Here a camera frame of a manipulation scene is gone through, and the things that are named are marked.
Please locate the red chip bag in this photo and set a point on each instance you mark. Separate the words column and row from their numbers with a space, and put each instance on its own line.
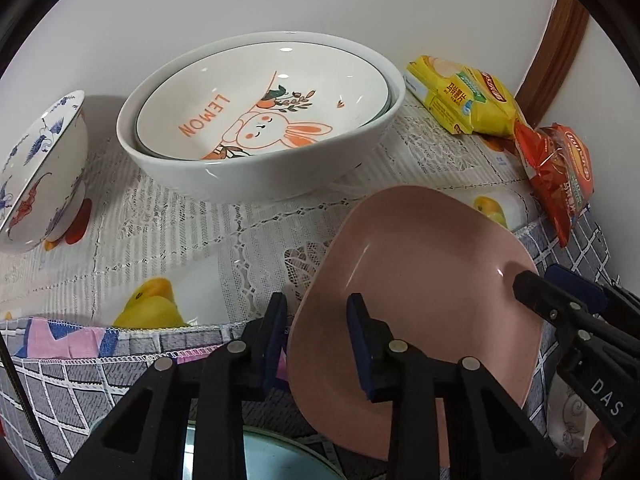
column 560, row 180

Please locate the green plate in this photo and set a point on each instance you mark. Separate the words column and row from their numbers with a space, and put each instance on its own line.
column 270, row 455

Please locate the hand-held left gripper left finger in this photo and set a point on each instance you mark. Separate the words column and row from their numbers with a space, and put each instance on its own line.
column 272, row 340

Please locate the grey checked cloth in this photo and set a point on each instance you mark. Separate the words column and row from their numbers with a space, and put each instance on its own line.
column 65, row 390

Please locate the white lace fruit print tablecloth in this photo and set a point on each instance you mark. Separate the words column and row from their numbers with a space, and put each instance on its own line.
column 175, row 230

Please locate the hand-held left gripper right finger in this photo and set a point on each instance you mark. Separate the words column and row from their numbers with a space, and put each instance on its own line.
column 356, row 340

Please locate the large white bowl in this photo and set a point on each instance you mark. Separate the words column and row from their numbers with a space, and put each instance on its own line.
column 280, row 170

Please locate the brown wooden door frame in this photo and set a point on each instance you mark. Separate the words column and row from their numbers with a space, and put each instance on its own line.
column 560, row 50

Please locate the yellow chip bag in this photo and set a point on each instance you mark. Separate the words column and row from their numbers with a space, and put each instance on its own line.
column 460, row 95

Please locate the pink plate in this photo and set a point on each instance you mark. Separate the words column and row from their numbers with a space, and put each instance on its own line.
column 425, row 270

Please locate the rabbit print white plate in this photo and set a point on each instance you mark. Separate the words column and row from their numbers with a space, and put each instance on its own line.
column 240, row 90

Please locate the blue and white patterned bowl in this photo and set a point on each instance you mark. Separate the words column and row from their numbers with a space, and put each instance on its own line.
column 55, row 170

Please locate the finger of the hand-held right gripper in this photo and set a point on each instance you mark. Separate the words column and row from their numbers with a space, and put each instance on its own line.
column 545, row 300
column 575, row 285

